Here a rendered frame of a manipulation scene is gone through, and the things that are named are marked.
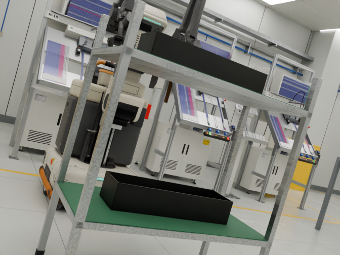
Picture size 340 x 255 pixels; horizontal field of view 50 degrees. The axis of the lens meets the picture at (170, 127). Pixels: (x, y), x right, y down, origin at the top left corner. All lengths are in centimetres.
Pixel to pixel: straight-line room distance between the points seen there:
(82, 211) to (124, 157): 146
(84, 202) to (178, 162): 305
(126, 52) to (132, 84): 114
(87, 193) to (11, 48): 416
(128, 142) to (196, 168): 183
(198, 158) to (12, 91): 264
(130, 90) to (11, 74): 312
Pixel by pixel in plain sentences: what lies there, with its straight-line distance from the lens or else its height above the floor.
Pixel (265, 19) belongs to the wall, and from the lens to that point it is 690.
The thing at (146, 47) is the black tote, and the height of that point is 100.
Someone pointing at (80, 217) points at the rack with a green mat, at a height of 36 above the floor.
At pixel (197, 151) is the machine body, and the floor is 40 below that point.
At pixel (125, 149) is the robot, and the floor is 42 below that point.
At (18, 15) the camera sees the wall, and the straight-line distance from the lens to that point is 531.
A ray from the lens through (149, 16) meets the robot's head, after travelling 232.
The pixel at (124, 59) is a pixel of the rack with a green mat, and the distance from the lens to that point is 121.
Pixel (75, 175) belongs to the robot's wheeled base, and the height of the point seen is 25.
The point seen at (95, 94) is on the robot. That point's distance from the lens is 255.
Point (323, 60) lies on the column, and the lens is 724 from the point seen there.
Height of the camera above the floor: 79
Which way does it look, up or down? 3 degrees down
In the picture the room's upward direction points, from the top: 16 degrees clockwise
